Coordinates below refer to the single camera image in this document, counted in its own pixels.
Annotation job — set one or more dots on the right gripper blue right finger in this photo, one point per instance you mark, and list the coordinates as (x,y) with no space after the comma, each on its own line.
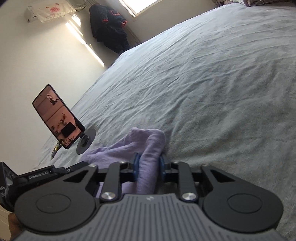
(179,173)

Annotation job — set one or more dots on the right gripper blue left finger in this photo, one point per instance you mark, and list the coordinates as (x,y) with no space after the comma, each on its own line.
(115,175)

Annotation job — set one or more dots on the person's left hand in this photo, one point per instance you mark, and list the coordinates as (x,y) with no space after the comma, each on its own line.
(14,226)

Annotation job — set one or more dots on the round black phone stand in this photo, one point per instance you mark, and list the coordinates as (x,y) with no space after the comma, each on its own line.
(86,140)

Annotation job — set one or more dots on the smartphone with lit screen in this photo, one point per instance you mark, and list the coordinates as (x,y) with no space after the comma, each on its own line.
(58,118)

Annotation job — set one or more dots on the grey bed sheet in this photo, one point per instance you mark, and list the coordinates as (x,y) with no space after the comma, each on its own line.
(221,86)

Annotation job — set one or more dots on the dark hanging jacket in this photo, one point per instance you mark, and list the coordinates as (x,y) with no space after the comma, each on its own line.
(107,27)

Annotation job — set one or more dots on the window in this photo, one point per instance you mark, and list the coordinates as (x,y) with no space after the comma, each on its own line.
(136,7)

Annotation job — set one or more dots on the folded pink white quilt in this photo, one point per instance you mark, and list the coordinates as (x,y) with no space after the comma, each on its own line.
(249,3)

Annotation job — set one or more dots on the wall air conditioner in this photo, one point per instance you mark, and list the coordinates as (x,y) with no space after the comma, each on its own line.
(47,10)

